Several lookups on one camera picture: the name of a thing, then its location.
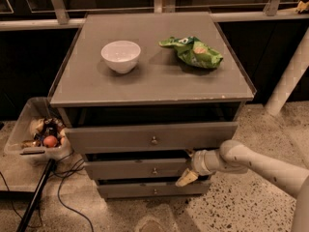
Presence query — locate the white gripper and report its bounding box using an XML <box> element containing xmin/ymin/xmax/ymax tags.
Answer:
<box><xmin>176</xmin><ymin>149</ymin><xmax>213</xmax><ymax>187</ymax></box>

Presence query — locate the grey drawer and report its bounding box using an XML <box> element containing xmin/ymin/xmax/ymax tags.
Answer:
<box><xmin>97</xmin><ymin>177</ymin><xmax>211</xmax><ymax>199</ymax></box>
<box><xmin>85</xmin><ymin>159</ymin><xmax>188</xmax><ymax>180</ymax></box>
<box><xmin>66</xmin><ymin>122</ymin><xmax>238</xmax><ymax>154</ymax></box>

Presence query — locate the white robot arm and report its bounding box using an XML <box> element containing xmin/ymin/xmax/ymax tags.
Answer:
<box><xmin>176</xmin><ymin>140</ymin><xmax>309</xmax><ymax>232</ymax></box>

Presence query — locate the grey top drawer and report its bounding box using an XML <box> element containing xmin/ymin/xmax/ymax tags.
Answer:
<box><xmin>66</xmin><ymin>122</ymin><xmax>238</xmax><ymax>154</ymax></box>

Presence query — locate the grey bottom drawer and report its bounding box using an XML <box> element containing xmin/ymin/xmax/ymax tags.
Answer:
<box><xmin>97</xmin><ymin>177</ymin><xmax>211</xmax><ymax>199</ymax></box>

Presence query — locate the grey drawer cabinet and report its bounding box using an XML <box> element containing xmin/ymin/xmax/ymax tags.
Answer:
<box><xmin>47</xmin><ymin>12</ymin><xmax>258</xmax><ymax>200</ymax></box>

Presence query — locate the green chip bag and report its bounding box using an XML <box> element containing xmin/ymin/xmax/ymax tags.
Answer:
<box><xmin>158</xmin><ymin>36</ymin><xmax>223</xmax><ymax>70</ymax></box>

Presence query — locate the white diagonal pipe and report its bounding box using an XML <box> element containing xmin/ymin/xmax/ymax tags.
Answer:
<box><xmin>265</xmin><ymin>29</ymin><xmax>309</xmax><ymax>116</ymax></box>

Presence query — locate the white ceramic bowl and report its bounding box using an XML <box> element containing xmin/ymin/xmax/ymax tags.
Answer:
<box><xmin>100</xmin><ymin>41</ymin><xmax>141</xmax><ymax>73</ymax></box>

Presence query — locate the black pole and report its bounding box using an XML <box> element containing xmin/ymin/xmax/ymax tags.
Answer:
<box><xmin>16</xmin><ymin>159</ymin><xmax>56</xmax><ymax>232</ymax></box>

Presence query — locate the red apple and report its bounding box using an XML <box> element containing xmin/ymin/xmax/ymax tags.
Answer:
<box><xmin>43</xmin><ymin>135</ymin><xmax>58</xmax><ymax>148</ymax></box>

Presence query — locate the clear plastic bin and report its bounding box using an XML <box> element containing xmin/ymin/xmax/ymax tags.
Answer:
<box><xmin>4</xmin><ymin>97</ymin><xmax>71</xmax><ymax>164</ymax></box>

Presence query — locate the metal railing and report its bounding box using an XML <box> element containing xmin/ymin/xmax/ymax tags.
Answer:
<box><xmin>0</xmin><ymin>0</ymin><xmax>308</xmax><ymax>31</ymax></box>

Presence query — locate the yellow object on railing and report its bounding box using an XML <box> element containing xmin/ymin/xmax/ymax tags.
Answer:
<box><xmin>296</xmin><ymin>1</ymin><xmax>309</xmax><ymax>14</ymax></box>

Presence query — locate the black cable on floor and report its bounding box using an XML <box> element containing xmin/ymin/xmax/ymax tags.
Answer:
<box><xmin>0</xmin><ymin>149</ymin><xmax>95</xmax><ymax>232</ymax></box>

